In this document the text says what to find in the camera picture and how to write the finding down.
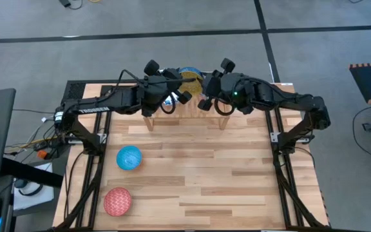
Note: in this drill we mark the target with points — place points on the blue white patterned paper bowl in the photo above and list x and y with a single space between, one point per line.
170 103

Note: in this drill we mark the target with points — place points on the white paper sheet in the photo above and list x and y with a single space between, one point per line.
43 201

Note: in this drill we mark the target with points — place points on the red zigzag bowl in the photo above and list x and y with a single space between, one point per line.
118 201

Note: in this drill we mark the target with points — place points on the silver mounting bracket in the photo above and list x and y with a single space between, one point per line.
103 138
275 137

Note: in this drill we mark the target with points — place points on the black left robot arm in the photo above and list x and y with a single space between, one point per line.
92 108

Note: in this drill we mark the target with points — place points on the black aluminium table frame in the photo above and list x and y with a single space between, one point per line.
105 87

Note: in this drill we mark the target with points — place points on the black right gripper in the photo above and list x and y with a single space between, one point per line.
234 87

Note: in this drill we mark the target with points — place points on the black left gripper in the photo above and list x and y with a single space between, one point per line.
153 91

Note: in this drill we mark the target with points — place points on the black flat bar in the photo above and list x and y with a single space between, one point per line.
31 172

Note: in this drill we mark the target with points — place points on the orange connector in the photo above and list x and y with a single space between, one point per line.
42 155

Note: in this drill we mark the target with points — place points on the black perforated box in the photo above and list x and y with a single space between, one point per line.
74 91

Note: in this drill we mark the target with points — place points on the light blue bowl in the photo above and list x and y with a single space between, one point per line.
129 158

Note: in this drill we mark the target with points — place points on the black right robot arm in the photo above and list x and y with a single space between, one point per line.
295 100

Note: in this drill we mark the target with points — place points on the dark blue striped bowl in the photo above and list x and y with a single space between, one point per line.
190 69

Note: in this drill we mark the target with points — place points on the wooden slatted shelf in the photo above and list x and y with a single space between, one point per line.
188 114

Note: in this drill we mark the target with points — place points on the yellow speckled bowl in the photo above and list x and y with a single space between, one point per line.
190 85

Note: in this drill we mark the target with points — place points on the black power adapter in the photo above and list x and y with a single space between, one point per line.
64 2

